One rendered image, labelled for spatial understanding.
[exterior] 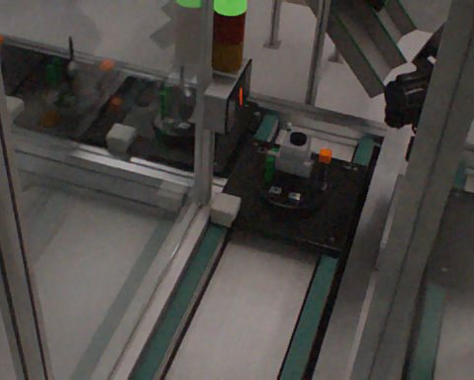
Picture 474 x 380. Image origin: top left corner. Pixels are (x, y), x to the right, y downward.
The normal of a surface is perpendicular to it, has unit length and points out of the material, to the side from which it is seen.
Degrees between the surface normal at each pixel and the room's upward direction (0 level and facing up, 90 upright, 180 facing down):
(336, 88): 0
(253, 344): 0
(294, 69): 0
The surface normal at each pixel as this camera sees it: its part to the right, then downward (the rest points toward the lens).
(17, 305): -0.30, 0.64
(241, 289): 0.06, -0.73
